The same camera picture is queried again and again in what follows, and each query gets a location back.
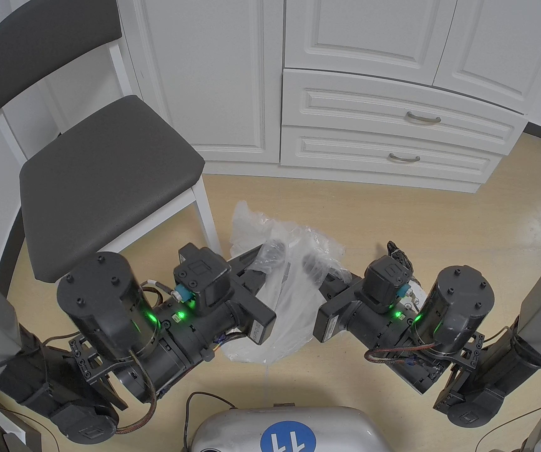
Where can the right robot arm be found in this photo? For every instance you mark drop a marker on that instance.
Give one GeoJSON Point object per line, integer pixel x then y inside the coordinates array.
{"type": "Point", "coordinates": [459, 309]}

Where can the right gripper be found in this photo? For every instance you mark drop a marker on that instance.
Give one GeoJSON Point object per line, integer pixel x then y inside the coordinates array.
{"type": "Point", "coordinates": [350, 318]}

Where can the clear plastic bag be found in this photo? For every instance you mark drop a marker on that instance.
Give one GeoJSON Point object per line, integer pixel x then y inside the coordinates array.
{"type": "Point", "coordinates": [294, 309]}

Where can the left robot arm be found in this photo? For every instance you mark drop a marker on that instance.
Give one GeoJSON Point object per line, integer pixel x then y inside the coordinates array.
{"type": "Point", "coordinates": [105, 299]}

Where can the white chair dark grey cushions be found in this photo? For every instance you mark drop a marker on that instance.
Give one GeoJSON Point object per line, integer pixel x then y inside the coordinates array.
{"type": "Point", "coordinates": [105, 172]}

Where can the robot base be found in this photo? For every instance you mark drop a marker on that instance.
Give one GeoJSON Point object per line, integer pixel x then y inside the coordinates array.
{"type": "Point", "coordinates": [289, 426]}

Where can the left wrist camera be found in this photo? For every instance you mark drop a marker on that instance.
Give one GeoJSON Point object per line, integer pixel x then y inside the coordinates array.
{"type": "Point", "coordinates": [202, 276]}

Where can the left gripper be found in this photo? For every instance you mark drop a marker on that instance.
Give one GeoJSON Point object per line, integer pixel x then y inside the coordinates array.
{"type": "Point", "coordinates": [233, 320]}

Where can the white wardrobe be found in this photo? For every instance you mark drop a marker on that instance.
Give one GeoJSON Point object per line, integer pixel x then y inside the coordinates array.
{"type": "Point", "coordinates": [369, 26]}

